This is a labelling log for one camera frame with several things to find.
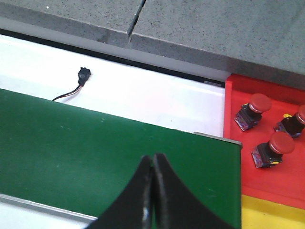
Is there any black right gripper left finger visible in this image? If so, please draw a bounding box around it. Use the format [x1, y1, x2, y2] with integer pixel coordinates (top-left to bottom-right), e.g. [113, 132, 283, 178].
[87, 156, 153, 229]

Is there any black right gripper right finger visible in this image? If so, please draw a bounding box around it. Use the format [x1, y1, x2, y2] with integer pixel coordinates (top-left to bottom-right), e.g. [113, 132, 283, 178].
[152, 153, 233, 229]

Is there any red mushroom push button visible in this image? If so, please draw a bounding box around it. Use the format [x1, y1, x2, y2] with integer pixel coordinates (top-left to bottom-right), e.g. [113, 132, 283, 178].
[274, 105, 305, 138]
[234, 94, 272, 131]
[251, 132, 295, 168]

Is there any green conveyor belt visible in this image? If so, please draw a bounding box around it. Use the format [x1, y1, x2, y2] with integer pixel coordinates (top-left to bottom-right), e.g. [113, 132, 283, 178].
[0, 90, 241, 229]

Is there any yellow plastic tray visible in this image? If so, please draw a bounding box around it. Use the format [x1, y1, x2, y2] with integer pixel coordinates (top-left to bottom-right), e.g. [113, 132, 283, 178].
[242, 195, 305, 229]

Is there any grey speckled stone counter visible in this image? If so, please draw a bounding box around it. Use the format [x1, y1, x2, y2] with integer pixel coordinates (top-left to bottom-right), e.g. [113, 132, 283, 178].
[0, 0, 305, 89]

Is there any black connector with cable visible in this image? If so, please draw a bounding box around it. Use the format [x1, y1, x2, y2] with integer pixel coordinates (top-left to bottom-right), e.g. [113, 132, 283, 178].
[52, 67, 91, 101]

